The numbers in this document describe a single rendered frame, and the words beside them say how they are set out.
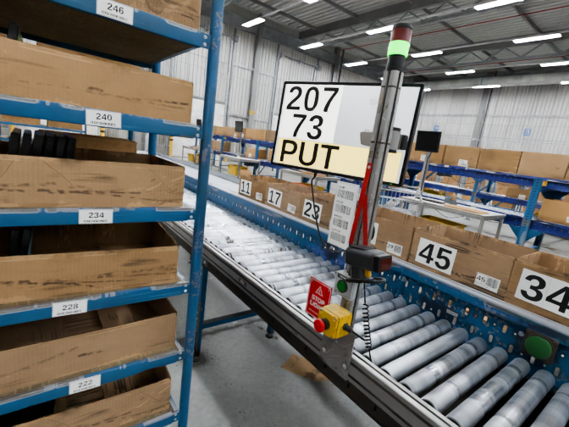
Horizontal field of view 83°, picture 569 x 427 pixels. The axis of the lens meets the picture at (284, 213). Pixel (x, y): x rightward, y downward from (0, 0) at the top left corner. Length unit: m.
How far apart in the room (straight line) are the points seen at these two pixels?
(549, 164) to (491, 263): 4.67
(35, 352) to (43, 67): 0.59
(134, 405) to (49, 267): 0.46
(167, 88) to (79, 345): 0.62
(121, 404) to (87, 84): 0.79
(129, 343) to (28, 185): 0.45
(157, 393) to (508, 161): 5.79
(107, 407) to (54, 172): 0.61
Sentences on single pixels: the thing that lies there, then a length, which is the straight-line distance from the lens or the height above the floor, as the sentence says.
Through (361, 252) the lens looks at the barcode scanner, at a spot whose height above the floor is 1.08.
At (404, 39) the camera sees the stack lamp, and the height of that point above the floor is 1.62.
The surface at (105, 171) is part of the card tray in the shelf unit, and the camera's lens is 0.80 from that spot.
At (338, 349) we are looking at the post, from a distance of 1.09.
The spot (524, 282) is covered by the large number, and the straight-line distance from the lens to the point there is 1.41.
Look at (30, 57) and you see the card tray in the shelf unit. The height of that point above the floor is 1.42.
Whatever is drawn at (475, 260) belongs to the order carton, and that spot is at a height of 1.00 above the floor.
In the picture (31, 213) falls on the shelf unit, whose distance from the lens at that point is 0.77.
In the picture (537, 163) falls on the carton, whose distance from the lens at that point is 6.07.
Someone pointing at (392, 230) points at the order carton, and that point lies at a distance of 1.61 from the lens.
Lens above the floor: 1.32
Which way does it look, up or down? 12 degrees down
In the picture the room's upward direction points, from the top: 8 degrees clockwise
